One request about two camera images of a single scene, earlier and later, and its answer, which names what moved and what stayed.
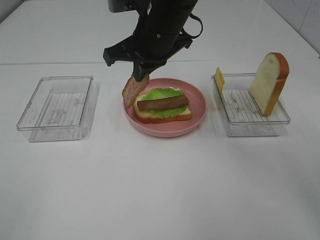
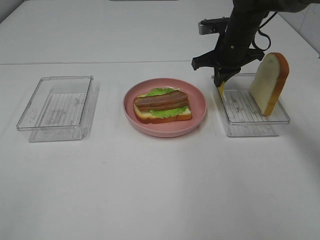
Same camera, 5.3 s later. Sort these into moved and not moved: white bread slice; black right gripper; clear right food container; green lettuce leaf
Moved: black right gripper
Not moved: white bread slice; green lettuce leaf; clear right food container
